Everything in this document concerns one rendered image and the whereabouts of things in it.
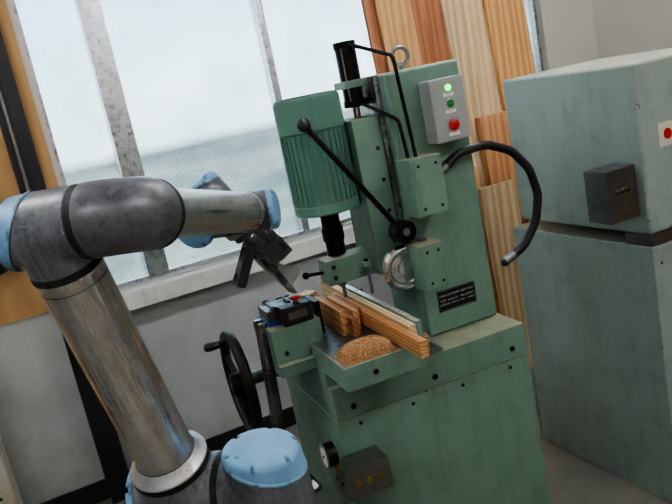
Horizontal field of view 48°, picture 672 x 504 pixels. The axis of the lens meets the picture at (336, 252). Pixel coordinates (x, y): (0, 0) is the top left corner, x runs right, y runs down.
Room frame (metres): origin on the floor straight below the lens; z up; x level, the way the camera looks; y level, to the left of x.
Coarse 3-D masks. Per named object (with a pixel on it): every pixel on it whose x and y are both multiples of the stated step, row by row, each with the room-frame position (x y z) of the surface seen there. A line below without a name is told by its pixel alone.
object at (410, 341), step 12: (348, 300) 1.99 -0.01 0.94; (372, 312) 1.84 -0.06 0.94; (372, 324) 1.81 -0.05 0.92; (384, 324) 1.73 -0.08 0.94; (396, 324) 1.71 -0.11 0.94; (384, 336) 1.75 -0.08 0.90; (396, 336) 1.68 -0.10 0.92; (408, 336) 1.61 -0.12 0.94; (408, 348) 1.62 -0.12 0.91; (420, 348) 1.56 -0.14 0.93
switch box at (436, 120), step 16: (432, 80) 1.92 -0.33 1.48; (448, 80) 1.93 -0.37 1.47; (432, 96) 1.92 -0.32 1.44; (448, 96) 1.93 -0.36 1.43; (464, 96) 1.95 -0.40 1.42; (432, 112) 1.92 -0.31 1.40; (464, 112) 1.94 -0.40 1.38; (432, 128) 1.94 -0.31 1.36; (448, 128) 1.93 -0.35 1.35; (464, 128) 1.94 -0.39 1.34
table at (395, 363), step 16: (336, 336) 1.83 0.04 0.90; (352, 336) 1.80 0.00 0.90; (320, 352) 1.74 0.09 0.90; (336, 352) 1.71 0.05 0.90; (400, 352) 1.64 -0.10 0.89; (288, 368) 1.77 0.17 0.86; (304, 368) 1.78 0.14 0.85; (320, 368) 1.77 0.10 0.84; (336, 368) 1.65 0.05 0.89; (352, 368) 1.60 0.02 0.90; (368, 368) 1.61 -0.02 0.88; (384, 368) 1.63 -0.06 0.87; (400, 368) 1.64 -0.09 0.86; (416, 368) 1.65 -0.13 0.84; (352, 384) 1.60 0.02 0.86; (368, 384) 1.61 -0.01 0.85
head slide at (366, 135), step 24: (360, 120) 1.96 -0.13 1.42; (360, 144) 1.96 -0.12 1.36; (360, 168) 1.95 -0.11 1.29; (384, 168) 1.97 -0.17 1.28; (360, 192) 1.98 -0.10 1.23; (384, 192) 1.97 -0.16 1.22; (360, 216) 2.01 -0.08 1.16; (384, 216) 1.97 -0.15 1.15; (360, 240) 2.04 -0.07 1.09; (384, 240) 1.96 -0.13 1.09
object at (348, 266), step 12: (348, 252) 2.00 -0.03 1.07; (360, 252) 1.98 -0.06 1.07; (324, 264) 1.95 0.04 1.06; (336, 264) 1.95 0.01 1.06; (348, 264) 1.96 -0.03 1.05; (360, 264) 1.97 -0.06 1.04; (372, 264) 1.98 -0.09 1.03; (324, 276) 1.97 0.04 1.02; (336, 276) 1.94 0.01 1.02; (348, 276) 1.96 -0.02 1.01; (360, 276) 1.97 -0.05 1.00
